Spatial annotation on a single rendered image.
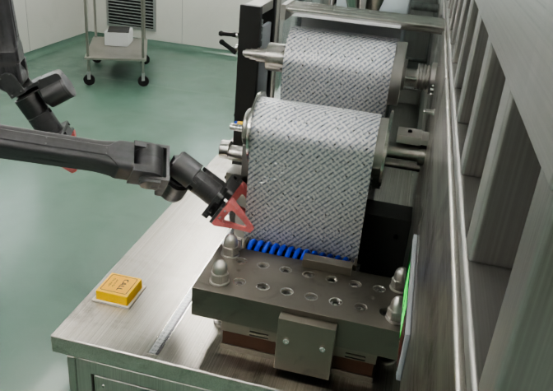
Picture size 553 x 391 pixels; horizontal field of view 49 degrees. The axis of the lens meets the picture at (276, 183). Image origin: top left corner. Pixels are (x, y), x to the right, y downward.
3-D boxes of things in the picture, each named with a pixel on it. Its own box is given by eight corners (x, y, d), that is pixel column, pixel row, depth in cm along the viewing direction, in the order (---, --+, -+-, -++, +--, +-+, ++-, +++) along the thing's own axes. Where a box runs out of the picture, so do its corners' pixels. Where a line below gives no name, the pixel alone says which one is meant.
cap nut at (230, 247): (224, 247, 121) (225, 227, 119) (241, 251, 120) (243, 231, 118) (218, 257, 118) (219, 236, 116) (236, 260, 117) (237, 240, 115)
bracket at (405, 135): (397, 133, 117) (399, 123, 116) (427, 138, 116) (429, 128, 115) (395, 142, 113) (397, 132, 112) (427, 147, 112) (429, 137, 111)
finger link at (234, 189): (244, 239, 123) (207, 211, 122) (253, 223, 129) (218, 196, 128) (263, 216, 120) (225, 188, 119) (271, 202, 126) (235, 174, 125)
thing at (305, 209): (243, 241, 125) (249, 159, 118) (356, 263, 121) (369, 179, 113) (243, 242, 125) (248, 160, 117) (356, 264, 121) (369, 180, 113)
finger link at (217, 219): (239, 247, 120) (202, 218, 119) (249, 230, 126) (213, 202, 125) (259, 224, 117) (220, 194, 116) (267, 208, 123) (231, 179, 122)
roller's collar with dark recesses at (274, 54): (270, 66, 145) (272, 39, 142) (295, 70, 143) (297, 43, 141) (263, 72, 139) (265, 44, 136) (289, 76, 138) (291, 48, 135)
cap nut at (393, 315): (386, 309, 106) (390, 288, 104) (406, 314, 106) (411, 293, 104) (384, 322, 103) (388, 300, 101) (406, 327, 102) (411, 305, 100)
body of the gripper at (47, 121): (72, 126, 148) (54, 100, 144) (65, 141, 139) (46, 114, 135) (48, 137, 148) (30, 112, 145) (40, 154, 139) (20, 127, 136)
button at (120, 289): (112, 281, 130) (111, 272, 129) (142, 287, 128) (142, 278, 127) (95, 300, 123) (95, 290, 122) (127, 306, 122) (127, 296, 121)
